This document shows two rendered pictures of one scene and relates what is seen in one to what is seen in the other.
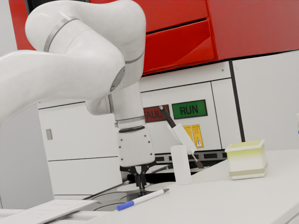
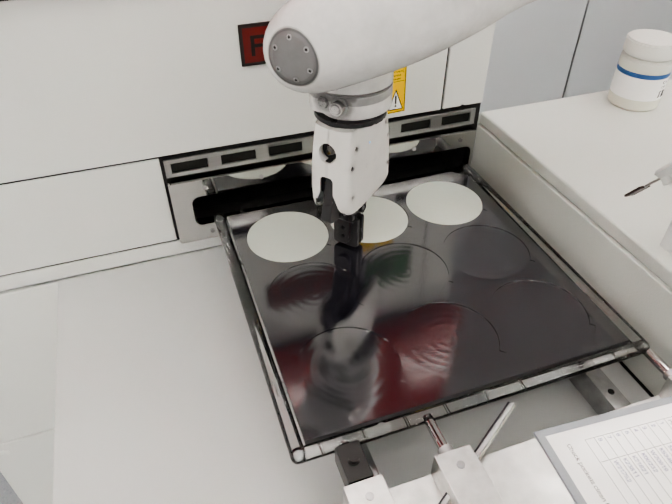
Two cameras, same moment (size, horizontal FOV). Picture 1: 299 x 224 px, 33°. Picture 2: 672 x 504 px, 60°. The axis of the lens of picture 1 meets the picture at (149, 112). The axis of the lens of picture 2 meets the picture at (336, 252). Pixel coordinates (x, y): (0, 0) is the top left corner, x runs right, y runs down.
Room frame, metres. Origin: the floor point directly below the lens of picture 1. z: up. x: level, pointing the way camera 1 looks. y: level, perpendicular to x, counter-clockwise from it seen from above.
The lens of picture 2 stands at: (1.16, 0.53, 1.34)
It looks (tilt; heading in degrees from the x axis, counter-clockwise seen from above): 40 degrees down; 303
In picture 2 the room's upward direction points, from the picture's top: straight up
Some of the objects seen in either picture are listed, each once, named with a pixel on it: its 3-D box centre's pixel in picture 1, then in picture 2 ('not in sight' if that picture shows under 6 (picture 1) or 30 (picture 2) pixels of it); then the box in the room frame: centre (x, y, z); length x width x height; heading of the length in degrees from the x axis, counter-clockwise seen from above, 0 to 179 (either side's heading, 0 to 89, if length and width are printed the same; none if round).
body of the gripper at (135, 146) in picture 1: (134, 144); (349, 147); (1.44, 0.06, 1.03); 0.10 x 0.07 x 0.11; 93
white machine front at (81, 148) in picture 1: (129, 141); (189, 115); (1.66, 0.08, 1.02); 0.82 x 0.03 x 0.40; 52
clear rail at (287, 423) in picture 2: (90, 198); (250, 312); (1.47, 0.21, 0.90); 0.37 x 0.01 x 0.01; 142
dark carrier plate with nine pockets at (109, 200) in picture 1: (139, 197); (403, 272); (1.36, 0.07, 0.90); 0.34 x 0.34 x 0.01; 52
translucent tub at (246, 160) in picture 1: (247, 159); not in sight; (1.08, -0.19, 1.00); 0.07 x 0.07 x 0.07; 70
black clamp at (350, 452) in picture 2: not in sight; (353, 466); (1.29, 0.30, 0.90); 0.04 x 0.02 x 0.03; 142
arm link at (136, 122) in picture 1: (130, 123); (349, 94); (1.44, 0.06, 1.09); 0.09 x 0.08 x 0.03; 93
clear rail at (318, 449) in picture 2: not in sight; (485, 396); (1.22, 0.18, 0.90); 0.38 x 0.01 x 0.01; 52
